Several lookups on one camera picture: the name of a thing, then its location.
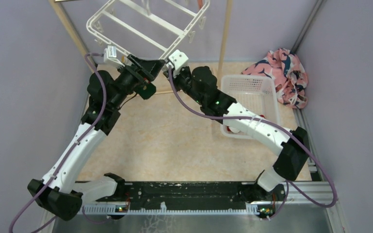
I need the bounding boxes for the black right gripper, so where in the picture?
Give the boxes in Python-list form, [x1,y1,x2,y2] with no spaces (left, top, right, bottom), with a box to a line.
[164,67,205,106]

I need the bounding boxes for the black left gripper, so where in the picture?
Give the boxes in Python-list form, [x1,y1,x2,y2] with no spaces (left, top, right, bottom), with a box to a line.
[111,53,165,109]

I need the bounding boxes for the white plastic clip hanger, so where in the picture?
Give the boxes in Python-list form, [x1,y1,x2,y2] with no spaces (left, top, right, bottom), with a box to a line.
[86,0,210,59]

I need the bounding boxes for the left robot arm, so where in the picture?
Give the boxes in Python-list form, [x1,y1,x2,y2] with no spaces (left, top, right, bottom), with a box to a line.
[27,55,165,221]

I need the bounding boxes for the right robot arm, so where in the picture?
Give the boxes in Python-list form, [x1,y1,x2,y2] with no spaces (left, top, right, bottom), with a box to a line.
[167,67,312,200]

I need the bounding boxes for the white plastic laundry basket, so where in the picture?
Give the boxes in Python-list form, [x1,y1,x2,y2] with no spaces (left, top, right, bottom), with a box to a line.
[220,75,281,125]

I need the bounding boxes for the pink patterned cloth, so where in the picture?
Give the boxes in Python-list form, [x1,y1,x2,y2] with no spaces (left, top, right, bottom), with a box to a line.
[241,48,309,109]

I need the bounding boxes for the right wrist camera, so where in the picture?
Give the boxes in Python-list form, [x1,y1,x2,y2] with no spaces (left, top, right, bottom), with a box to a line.
[166,50,189,76]

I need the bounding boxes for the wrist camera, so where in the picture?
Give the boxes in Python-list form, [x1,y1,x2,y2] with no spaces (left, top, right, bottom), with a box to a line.
[103,45,124,68]
[166,50,189,76]

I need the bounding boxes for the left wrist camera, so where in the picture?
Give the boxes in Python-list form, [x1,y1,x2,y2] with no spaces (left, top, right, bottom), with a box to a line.
[103,45,124,68]

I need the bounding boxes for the wooden drying rack frame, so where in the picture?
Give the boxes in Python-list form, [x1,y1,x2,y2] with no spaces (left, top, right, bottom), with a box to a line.
[46,0,234,97]

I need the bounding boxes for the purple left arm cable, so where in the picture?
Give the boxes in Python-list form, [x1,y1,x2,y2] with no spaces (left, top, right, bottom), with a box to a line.
[9,52,130,233]

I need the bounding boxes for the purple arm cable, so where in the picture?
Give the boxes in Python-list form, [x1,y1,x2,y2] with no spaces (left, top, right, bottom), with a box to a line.
[167,67,339,221]
[9,52,130,233]

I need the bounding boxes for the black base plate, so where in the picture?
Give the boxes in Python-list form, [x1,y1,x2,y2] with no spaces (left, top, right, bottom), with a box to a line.
[98,182,286,212]

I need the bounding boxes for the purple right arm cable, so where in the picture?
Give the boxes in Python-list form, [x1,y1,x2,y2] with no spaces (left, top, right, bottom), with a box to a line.
[167,67,339,221]

